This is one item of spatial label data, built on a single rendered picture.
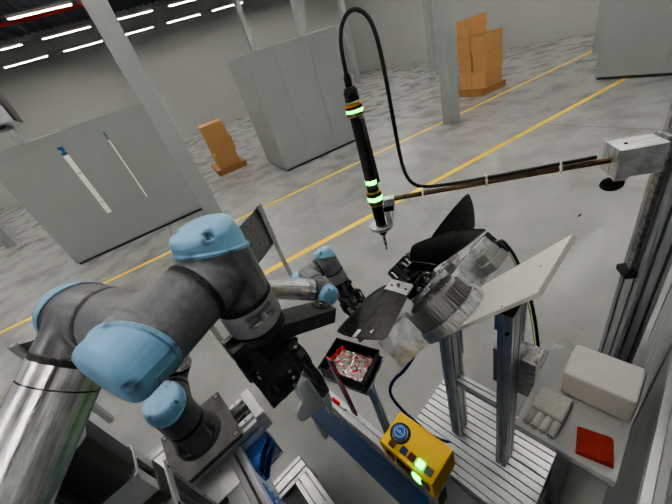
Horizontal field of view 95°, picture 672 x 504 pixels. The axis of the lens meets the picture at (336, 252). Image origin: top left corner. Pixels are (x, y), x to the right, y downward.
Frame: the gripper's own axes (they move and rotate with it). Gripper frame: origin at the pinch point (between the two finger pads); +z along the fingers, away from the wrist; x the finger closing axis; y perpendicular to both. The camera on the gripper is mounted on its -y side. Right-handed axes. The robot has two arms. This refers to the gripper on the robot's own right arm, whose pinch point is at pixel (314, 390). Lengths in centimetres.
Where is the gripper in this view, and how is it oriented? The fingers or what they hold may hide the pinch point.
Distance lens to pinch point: 59.0
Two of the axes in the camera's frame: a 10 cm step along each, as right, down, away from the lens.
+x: 6.8, 2.4, -7.0
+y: -6.8, 5.6, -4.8
